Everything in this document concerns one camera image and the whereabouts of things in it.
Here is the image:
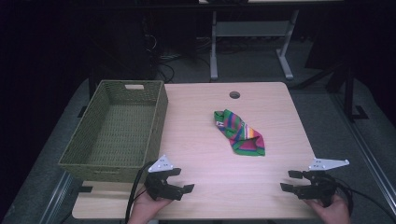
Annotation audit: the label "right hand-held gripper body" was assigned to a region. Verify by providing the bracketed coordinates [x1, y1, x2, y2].
[293, 158, 350, 208]

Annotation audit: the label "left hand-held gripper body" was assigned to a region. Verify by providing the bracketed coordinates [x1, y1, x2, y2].
[143, 154, 185, 202]

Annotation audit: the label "green woven basket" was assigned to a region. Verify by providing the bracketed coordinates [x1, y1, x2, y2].
[58, 79, 169, 184]

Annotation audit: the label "striped knit garment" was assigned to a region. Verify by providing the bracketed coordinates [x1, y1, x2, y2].
[213, 108, 266, 157]

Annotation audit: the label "person's left hand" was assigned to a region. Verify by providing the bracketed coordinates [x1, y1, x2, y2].
[127, 189, 174, 224]

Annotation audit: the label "person's right hand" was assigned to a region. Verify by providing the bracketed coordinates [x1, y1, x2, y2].
[303, 193, 351, 224]

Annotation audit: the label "black metal stand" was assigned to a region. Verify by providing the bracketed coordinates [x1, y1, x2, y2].
[325, 60, 370, 123]

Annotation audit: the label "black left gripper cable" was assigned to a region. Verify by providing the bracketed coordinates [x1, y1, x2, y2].
[124, 161, 157, 224]

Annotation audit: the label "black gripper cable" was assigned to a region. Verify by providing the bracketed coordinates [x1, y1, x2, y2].
[323, 174, 396, 222]
[124, 161, 157, 224]

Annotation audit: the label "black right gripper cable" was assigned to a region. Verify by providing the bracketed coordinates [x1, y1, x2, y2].
[323, 174, 396, 222]

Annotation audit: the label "aluminium floor rail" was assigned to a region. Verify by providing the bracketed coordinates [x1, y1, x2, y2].
[38, 170, 76, 224]
[330, 92, 396, 216]

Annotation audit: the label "black floor cables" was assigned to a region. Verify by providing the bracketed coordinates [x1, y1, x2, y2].
[141, 31, 216, 84]

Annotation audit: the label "grey metal desk frame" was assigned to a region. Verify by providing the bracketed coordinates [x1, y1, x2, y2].
[208, 8, 301, 82]

